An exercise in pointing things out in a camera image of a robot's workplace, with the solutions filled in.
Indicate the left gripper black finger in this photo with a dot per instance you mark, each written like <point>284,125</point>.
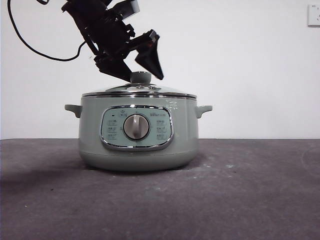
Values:
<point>150,56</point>
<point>112,66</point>

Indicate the glass lid with green knob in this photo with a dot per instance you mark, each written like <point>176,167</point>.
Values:
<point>140,77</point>

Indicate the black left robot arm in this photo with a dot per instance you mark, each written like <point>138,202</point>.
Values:
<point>100,30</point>

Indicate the green electric cooking pot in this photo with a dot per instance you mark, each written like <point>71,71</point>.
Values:
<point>182,140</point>

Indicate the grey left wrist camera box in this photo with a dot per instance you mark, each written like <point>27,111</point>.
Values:
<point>127,8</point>

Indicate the white wall socket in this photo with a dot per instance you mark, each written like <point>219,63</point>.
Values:
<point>314,15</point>

